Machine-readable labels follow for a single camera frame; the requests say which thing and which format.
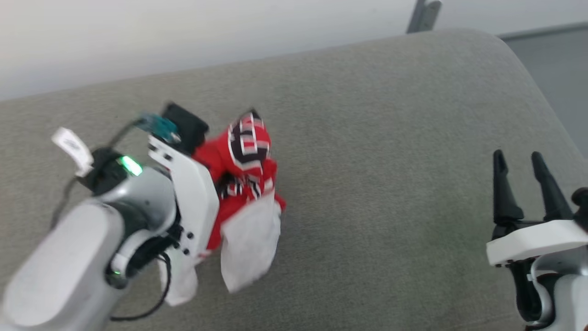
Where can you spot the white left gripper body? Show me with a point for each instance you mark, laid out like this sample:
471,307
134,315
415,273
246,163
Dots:
195,202

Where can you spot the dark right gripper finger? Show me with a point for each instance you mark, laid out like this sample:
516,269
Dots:
504,193
549,188

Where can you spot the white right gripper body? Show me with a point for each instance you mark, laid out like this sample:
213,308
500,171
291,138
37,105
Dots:
537,241

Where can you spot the red jersey with white trim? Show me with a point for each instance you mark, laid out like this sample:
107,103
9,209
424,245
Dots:
248,138

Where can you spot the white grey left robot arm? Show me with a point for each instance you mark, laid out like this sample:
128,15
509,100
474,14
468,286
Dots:
59,266

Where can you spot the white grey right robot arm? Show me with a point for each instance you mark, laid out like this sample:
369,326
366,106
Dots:
569,294

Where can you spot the grey fabric sofa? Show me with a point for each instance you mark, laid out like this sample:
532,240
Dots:
367,184

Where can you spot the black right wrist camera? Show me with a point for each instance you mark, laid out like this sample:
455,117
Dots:
581,202

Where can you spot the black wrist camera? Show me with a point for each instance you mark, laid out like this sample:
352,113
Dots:
186,124
581,202

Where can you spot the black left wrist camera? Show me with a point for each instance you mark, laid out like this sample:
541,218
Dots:
186,124

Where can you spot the grey metal post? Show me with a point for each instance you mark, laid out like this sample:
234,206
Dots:
425,16

